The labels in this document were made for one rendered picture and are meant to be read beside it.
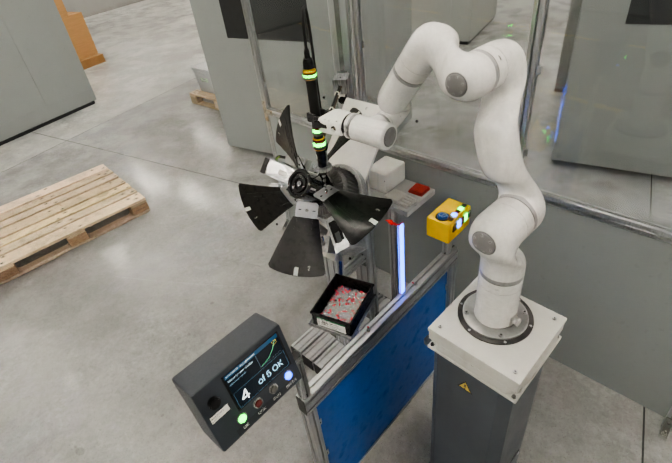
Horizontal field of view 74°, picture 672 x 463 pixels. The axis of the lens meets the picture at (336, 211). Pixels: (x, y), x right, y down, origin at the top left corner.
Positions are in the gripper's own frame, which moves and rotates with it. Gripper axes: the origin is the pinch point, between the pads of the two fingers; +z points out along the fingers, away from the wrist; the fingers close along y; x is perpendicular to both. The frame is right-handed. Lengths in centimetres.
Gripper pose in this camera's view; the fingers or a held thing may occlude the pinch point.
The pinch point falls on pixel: (316, 115)
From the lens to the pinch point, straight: 156.2
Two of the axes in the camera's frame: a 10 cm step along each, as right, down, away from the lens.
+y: 6.8, -4.9, 5.5
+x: -1.0, -8.1, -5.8
